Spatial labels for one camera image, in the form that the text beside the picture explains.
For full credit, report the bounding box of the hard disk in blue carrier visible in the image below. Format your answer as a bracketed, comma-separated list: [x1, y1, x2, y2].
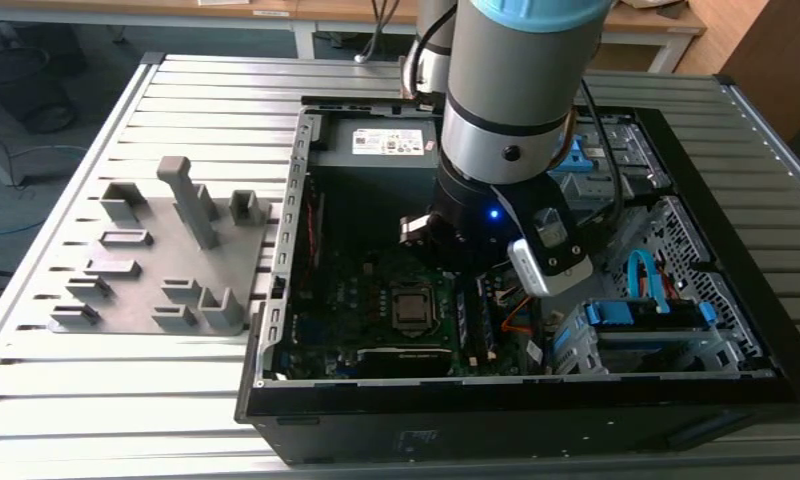
[582, 297, 718, 331]

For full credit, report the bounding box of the thin red wire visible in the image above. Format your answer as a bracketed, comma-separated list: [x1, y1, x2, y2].
[303, 197, 322, 269]

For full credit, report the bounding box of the grey power supply unit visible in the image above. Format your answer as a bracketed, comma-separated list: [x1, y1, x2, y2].
[309, 118, 445, 236]

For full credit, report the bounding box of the low grey drive cage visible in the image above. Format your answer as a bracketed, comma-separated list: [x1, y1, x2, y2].
[549, 299, 741, 376]

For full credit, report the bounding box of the black PC case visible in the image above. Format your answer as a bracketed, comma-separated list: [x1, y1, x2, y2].
[231, 94, 800, 466]

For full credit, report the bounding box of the tall grey drive cage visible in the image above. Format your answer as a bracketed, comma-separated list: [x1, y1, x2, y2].
[558, 117, 668, 241]

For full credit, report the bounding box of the brown wooden cabinet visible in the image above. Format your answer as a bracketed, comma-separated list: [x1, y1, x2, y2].
[672, 0, 800, 142]

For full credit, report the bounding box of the orange wire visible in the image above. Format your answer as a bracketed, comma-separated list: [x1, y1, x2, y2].
[501, 297, 541, 336]

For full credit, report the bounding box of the black graphics card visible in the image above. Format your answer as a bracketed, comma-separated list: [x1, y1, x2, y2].
[355, 347, 454, 379]

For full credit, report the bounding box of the dark green motherboard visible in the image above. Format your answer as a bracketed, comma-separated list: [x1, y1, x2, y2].
[285, 239, 528, 379]

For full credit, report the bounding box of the silver CPU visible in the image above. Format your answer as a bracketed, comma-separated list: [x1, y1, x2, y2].
[391, 293, 433, 323]

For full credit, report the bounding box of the CPU socket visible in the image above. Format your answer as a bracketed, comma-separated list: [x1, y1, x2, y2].
[383, 283, 441, 337]

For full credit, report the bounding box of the black cable bundle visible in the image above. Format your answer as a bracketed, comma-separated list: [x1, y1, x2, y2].
[589, 195, 661, 236]

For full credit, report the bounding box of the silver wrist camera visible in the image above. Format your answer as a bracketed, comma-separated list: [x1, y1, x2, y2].
[506, 208, 594, 299]

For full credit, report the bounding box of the black RAM slot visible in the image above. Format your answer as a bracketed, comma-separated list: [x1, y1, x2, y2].
[465, 279, 480, 365]

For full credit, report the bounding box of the blue disk carrier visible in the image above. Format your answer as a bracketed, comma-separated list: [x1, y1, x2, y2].
[550, 327, 574, 361]
[549, 134, 589, 174]

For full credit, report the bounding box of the black hanging cable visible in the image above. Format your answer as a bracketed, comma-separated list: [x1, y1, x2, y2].
[353, 0, 401, 64]

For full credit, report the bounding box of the light blue floor cable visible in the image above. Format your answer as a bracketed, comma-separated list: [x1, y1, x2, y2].
[0, 143, 85, 237]

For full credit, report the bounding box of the wooden desk white frame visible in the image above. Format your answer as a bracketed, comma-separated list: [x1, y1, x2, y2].
[0, 0, 708, 76]

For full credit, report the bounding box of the black camera cable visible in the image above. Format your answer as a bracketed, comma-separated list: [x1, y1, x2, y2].
[572, 89, 645, 229]

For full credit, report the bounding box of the grey parts rack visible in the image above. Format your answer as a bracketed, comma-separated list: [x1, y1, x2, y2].
[46, 155, 271, 337]

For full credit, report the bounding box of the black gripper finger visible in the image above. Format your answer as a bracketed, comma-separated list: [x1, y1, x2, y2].
[398, 213, 435, 248]

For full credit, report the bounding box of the camera mounting bracket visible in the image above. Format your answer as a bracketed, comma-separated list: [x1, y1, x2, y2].
[490, 172, 594, 277]

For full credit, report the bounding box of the blue data wire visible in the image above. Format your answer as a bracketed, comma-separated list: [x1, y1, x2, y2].
[625, 248, 672, 314]

